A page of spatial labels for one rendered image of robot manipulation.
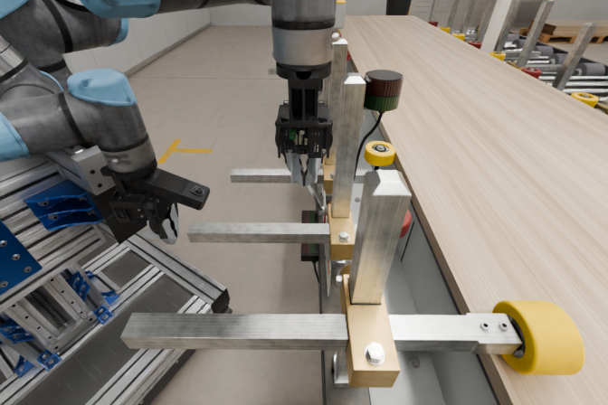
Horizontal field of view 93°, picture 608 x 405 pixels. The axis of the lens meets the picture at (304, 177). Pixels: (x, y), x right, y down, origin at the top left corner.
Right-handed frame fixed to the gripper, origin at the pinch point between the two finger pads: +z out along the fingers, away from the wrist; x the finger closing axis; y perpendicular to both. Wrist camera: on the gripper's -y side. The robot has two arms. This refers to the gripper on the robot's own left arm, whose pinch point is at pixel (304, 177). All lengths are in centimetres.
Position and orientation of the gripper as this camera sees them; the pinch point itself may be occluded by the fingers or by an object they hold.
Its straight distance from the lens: 50.6
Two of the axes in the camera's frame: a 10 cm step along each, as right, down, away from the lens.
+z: 0.0, 8.0, 6.0
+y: -0.1, 6.0, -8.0
